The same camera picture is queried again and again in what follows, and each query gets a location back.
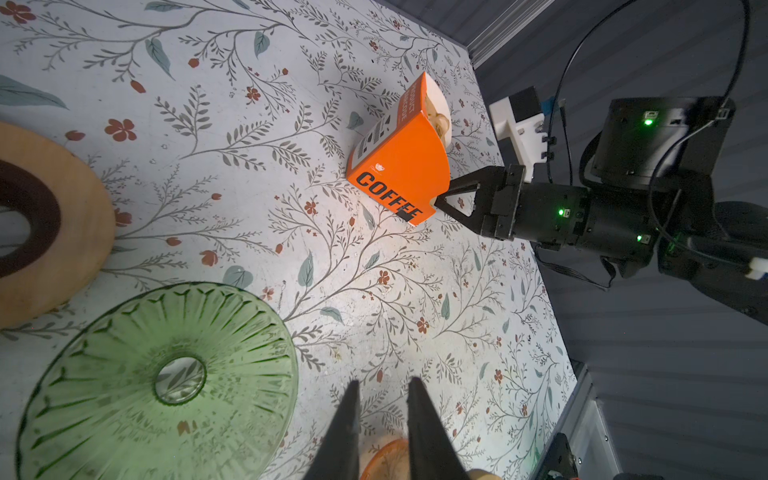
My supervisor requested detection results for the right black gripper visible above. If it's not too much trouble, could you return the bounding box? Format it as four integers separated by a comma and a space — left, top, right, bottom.
435, 166, 590, 246

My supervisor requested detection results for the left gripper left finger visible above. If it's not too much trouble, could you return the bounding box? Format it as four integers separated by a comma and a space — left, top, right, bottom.
303, 380, 360, 480

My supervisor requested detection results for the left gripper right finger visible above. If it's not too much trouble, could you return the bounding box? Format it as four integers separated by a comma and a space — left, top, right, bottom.
407, 377, 470, 480

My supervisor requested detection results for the orange glass carafe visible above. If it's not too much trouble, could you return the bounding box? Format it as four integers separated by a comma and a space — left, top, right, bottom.
360, 439, 411, 480

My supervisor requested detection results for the wooden dripper ring stand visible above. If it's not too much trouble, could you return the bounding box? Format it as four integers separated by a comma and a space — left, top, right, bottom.
467, 469, 502, 480

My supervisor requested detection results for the orange coffee filter box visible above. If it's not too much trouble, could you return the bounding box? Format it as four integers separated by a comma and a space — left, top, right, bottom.
346, 73, 451, 226

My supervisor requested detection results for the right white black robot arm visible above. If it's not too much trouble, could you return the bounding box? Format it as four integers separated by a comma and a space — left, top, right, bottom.
436, 97, 767, 322

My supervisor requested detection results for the green glass dripper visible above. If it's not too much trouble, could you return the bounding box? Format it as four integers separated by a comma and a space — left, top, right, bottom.
15, 282, 298, 479

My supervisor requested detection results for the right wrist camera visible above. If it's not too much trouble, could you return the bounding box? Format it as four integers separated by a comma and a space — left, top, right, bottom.
488, 86, 556, 183

